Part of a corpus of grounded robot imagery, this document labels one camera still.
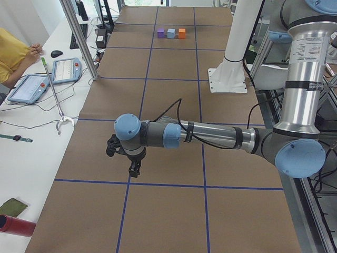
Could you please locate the black computer mouse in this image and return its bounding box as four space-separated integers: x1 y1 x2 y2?
51 50 63 58

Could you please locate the teach pendant tablet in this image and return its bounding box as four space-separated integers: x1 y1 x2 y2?
52 57 82 84
7 74 49 104

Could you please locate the black power adapter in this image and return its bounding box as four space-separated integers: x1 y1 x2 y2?
95 29 107 49

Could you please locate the person in yellow shirt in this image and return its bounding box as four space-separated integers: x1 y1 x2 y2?
1 27 43 89

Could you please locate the green cloth pouch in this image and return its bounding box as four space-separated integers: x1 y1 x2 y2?
0 198 28 217

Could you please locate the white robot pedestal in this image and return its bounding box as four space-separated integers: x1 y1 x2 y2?
208 0 263 93

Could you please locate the teal smart watch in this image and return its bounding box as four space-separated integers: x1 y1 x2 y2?
0 134 33 143

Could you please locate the reacher grabber stick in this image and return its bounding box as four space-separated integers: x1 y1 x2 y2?
41 56 76 136

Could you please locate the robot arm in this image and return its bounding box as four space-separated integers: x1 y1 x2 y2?
106 1 336 180

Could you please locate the red water bottle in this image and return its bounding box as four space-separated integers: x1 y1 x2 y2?
1 215 36 237

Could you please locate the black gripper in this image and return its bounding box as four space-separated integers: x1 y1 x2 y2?
124 148 146 177

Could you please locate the white plastic chair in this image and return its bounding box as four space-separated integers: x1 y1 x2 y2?
253 64 288 90

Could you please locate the near teach pendant tablet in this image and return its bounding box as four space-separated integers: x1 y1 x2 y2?
7 74 49 104

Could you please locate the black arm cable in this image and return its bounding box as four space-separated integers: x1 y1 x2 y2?
155 98 237 150

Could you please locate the light blue foam block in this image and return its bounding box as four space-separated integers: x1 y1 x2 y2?
167 28 175 39

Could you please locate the orange foam block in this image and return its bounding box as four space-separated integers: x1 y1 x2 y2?
178 28 186 39

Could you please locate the far teach pendant tablet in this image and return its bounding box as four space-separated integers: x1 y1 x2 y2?
52 57 82 84

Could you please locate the brown paper table cover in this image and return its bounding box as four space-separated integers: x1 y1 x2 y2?
26 7 301 252

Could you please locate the black keyboard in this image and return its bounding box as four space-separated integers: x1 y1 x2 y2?
69 23 89 50

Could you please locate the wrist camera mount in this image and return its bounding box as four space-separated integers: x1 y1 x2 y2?
106 134 126 157

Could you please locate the purple foam block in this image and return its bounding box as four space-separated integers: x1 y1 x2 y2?
157 28 165 38

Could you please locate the aluminium frame post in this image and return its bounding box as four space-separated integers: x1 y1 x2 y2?
60 0 98 81

